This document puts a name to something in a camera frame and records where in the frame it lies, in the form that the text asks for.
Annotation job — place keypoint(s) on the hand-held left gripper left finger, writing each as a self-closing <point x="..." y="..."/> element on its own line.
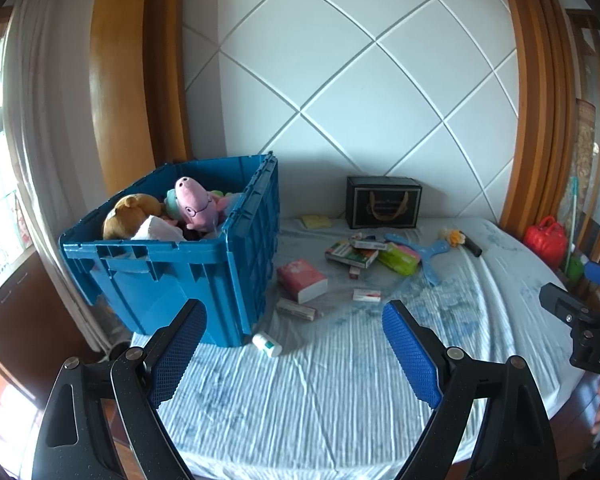
<point x="172" y="360"/>

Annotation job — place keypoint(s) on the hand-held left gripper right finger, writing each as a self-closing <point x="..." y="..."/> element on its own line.
<point x="412" y="360"/>

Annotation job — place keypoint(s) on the small red-white medicine box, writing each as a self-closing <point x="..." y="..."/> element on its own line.
<point x="366" y="295"/>

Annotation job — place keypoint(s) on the blue plastic crate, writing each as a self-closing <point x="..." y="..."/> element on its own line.
<point x="155" y="280"/>

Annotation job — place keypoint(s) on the white pill bottle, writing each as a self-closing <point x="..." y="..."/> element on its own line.
<point x="266" y="345"/>

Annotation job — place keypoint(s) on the green wet wipes pack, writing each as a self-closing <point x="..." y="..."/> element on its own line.
<point x="397" y="260"/>

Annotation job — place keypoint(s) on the orange and green box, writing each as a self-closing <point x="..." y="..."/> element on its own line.
<point x="352" y="256"/>

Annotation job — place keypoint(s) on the long pink-white medicine box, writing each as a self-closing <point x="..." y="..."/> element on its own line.
<point x="295" y="308"/>

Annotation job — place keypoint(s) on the pink tissue pack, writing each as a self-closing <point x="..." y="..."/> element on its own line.
<point x="300" y="275"/>

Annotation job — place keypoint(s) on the green plastic object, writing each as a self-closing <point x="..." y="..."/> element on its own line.
<point x="575" y="266"/>

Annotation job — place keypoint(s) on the red bag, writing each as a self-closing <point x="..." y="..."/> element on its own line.
<point x="545" y="240"/>

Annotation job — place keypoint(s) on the teal mop stick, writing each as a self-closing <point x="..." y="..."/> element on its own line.
<point x="572" y="210"/>

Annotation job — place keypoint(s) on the light blue bed sheet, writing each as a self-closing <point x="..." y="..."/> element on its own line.
<point x="330" y="400"/>

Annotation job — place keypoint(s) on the black cylinder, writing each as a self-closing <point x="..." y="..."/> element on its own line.
<point x="472" y="247"/>

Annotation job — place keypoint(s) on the blue boomerang toy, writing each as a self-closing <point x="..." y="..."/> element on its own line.
<point x="430" y="252"/>

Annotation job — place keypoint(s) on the white crumpled paper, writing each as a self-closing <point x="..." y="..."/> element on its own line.
<point x="152" y="230"/>

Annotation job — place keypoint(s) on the dark wooden cabinet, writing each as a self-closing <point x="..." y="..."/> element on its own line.
<point x="30" y="320"/>

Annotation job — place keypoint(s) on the teal plush toy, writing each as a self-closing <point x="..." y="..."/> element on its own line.
<point x="171" y="206"/>

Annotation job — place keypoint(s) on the brown teddy bear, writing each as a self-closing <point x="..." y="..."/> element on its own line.
<point x="130" y="210"/>

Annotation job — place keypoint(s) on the black gift box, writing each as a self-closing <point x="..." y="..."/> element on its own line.
<point x="380" y="205"/>

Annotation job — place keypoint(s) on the pink pig plush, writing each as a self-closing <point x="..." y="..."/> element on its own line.
<point x="195" y="202"/>

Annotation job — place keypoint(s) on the green plush toy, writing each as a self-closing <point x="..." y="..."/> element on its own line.
<point x="219" y="193"/>

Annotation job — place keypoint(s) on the white curtain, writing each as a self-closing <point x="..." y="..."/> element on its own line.
<point x="45" y="135"/>

